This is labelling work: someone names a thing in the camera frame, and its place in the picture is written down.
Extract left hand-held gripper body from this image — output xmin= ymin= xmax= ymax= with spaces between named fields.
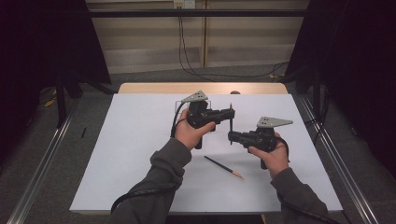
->
xmin=180 ymin=90 xmax=225 ymax=150

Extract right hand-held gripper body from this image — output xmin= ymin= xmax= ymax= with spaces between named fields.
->
xmin=240 ymin=116 xmax=294 ymax=171

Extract clear acrylic organizer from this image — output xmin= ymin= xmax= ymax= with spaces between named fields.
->
xmin=174 ymin=99 xmax=214 ymax=117

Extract person's left hand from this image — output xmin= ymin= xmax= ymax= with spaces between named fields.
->
xmin=174 ymin=108 xmax=217 ymax=151

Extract person's right hand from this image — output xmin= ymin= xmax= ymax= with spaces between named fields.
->
xmin=247 ymin=132 xmax=290 ymax=180

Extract black metal stand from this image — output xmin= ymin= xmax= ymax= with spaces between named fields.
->
xmin=55 ymin=69 xmax=68 ymax=129
xmin=312 ymin=66 xmax=322 ymax=120

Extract white table sheet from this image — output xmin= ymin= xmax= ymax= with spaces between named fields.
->
xmin=69 ymin=92 xmax=344 ymax=216

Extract black horizontal bar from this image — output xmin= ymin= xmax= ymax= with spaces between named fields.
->
xmin=88 ymin=8 xmax=309 ymax=19

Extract black curtain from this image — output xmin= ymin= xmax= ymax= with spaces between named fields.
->
xmin=0 ymin=0 xmax=112 ymax=162
xmin=284 ymin=0 xmax=396 ymax=171

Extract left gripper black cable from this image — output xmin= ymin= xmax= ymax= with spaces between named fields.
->
xmin=110 ymin=102 xmax=188 ymax=216

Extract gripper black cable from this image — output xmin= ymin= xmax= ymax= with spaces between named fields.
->
xmin=110 ymin=102 xmax=188 ymax=216
xmin=276 ymin=136 xmax=344 ymax=224

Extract black wall cable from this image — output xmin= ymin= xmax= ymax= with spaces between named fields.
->
xmin=177 ymin=16 xmax=219 ymax=83
xmin=180 ymin=16 xmax=291 ymax=79

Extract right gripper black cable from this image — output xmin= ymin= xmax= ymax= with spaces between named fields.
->
xmin=276 ymin=136 xmax=344 ymax=224

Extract aluminium floor rail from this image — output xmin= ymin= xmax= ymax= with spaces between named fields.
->
xmin=6 ymin=108 xmax=78 ymax=224
xmin=299 ymin=94 xmax=380 ymax=224

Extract white wall outlet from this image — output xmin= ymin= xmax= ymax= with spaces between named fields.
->
xmin=173 ymin=0 xmax=197 ymax=9

